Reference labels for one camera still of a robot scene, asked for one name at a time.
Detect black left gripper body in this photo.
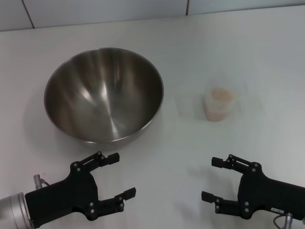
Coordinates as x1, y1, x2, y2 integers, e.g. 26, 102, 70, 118
25, 162, 100, 226

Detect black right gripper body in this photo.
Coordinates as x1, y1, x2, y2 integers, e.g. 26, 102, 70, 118
237, 163, 305, 220

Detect clear plastic cup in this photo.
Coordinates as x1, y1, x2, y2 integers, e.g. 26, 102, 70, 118
202, 80, 237, 122

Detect stainless steel mixing bowl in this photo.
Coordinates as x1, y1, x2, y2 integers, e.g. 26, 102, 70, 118
43, 47, 164, 147

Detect white rice grains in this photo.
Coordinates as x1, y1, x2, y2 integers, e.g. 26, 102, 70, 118
204, 87, 235, 122

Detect left wrist cable connector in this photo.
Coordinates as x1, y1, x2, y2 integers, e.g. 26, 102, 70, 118
32, 174, 52, 190

